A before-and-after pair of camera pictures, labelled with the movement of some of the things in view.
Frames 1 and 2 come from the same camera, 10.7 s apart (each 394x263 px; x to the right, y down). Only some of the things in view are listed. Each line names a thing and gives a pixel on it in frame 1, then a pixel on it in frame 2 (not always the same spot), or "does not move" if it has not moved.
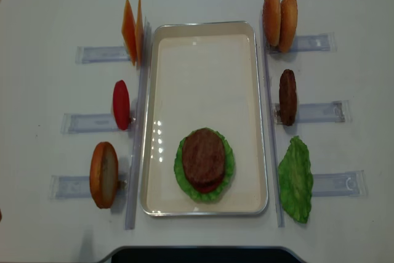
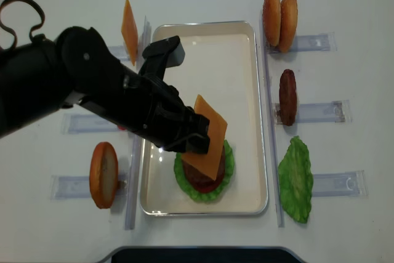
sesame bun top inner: (288, 24) does not move
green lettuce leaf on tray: (184, 186) does not move
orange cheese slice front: (139, 34) to (211, 162)
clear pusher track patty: (338, 111) does not move
